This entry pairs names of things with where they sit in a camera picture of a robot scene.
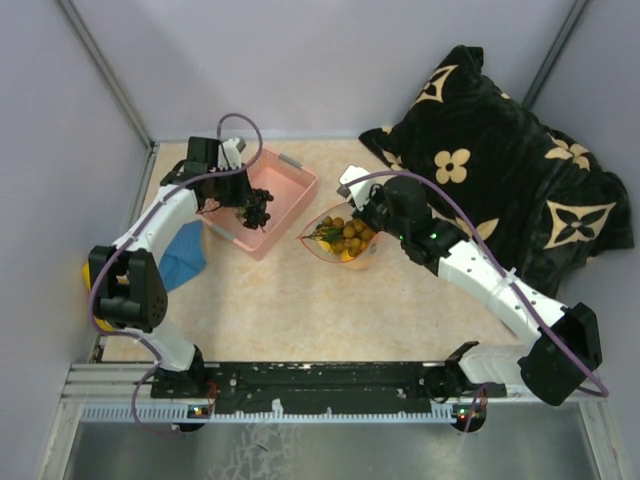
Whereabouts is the brown longan bunch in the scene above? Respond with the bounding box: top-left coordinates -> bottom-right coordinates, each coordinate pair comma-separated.
304,215 -> 375,263

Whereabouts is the orange peach fruit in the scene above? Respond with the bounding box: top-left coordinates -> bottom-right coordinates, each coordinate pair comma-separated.
345,249 -> 379,270

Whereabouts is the clear zip top bag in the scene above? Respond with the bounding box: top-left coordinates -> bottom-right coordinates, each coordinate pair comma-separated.
298,202 -> 381,270

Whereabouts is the dark grape bunch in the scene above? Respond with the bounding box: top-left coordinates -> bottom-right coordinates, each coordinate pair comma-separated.
236,188 -> 274,230

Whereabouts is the yellow lemon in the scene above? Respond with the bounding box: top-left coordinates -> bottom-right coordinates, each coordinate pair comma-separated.
318,241 -> 334,253

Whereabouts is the pink plastic basket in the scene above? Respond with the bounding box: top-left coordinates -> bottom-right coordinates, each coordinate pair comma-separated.
200,148 -> 318,260

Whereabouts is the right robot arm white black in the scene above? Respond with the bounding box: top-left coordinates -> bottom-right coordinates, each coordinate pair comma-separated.
345,172 -> 609,406

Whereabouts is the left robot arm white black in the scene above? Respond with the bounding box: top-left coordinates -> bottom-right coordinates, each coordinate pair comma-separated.
88,137 -> 252,398

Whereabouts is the blue cloth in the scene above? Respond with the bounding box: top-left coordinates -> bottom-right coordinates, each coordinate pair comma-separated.
158,221 -> 207,292

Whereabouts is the black floral pillow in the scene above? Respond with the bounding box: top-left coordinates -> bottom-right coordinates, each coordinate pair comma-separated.
360,45 -> 634,296

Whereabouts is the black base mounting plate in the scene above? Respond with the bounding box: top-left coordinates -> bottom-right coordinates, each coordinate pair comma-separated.
151,360 -> 478,416

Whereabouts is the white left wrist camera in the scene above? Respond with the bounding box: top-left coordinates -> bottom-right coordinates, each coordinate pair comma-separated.
218,137 -> 246,170

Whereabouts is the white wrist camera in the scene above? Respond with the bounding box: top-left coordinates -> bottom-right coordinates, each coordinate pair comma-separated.
218,137 -> 246,170
337,165 -> 374,211

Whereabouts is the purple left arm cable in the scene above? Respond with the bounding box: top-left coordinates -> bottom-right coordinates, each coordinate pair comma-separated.
87,113 -> 265,436

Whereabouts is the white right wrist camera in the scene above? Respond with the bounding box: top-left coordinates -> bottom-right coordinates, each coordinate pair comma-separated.
337,165 -> 374,211

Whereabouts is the aluminium frame rail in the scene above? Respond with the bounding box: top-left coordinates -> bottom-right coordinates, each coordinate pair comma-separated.
59,362 -> 609,401

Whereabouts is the white slotted cable duct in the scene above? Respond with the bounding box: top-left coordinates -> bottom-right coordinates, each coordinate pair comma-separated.
81,400 -> 471,425

